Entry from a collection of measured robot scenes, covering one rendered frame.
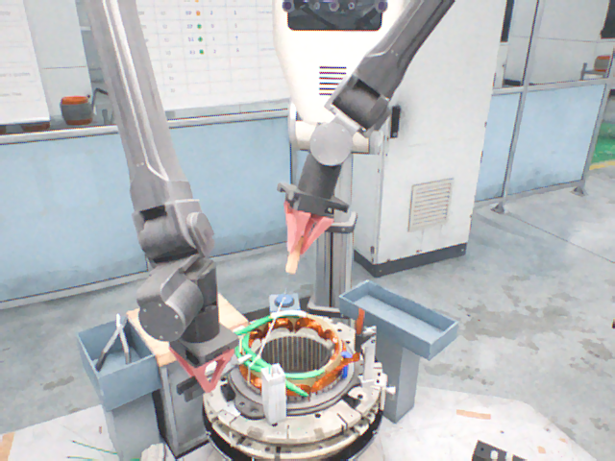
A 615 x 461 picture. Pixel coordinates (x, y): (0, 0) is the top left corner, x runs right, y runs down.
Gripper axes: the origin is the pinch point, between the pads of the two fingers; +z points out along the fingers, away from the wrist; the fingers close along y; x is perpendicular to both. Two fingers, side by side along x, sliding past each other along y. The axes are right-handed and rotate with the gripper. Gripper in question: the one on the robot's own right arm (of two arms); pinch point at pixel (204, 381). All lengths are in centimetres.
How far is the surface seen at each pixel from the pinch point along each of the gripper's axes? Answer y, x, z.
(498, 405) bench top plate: 19, 69, 37
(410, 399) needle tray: 5, 52, 34
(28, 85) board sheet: -222, 50, -15
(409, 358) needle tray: 5, 50, 20
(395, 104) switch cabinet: -116, 208, -4
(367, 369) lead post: 12.8, 23.1, 3.5
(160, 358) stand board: -22.5, 4.2, 11.1
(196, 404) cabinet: -22.6, 10.8, 27.2
